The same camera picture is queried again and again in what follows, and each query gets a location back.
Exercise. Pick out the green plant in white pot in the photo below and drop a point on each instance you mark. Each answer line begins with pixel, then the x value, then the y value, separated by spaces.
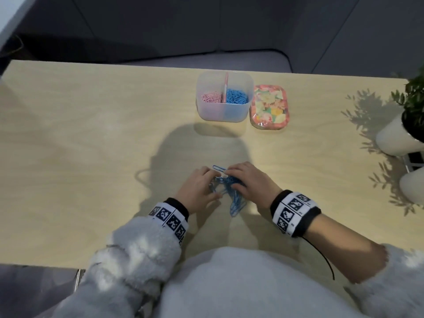
pixel 392 140
pixel 412 187

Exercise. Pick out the person's white fleece torso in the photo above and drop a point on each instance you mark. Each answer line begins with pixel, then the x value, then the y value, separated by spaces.
pixel 251 288

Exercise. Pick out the person's left hand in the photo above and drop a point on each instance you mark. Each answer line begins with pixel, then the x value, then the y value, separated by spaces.
pixel 195 190

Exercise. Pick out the person's right forearm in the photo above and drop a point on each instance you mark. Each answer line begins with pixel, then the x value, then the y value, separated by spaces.
pixel 347 251

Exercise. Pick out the heap of pink paper clips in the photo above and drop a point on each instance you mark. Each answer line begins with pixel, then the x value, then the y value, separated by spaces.
pixel 212 98

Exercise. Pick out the pile of blue pink paperclips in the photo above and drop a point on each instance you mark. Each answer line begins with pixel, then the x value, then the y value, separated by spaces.
pixel 236 202

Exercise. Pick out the clear divided plastic container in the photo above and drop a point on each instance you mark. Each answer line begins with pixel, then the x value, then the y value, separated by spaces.
pixel 222 112

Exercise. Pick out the white side desk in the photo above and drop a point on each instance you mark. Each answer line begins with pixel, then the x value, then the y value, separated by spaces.
pixel 11 16

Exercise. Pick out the left marker-printed wristband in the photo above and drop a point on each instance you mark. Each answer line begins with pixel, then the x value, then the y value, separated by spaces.
pixel 169 220

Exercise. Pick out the right marker-printed wristband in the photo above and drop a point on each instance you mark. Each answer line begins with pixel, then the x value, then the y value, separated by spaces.
pixel 294 213

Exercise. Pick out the marker-printed wristband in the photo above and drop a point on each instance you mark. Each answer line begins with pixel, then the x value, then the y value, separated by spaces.
pixel 169 220
pixel 294 213

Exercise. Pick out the pink floral container lid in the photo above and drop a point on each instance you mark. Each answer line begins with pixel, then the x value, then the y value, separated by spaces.
pixel 270 107

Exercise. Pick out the person's left forearm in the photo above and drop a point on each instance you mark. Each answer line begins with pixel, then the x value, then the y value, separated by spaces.
pixel 129 271

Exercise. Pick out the grey bench seat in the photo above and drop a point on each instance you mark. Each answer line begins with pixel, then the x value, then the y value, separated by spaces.
pixel 33 288
pixel 215 61

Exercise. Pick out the small black marker card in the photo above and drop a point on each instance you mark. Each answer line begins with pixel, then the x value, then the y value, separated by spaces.
pixel 415 158

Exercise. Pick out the person's right hand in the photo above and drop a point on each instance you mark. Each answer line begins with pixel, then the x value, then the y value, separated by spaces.
pixel 256 185

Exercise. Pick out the heap of blue paper clips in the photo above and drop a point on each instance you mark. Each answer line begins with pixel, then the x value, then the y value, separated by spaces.
pixel 236 96

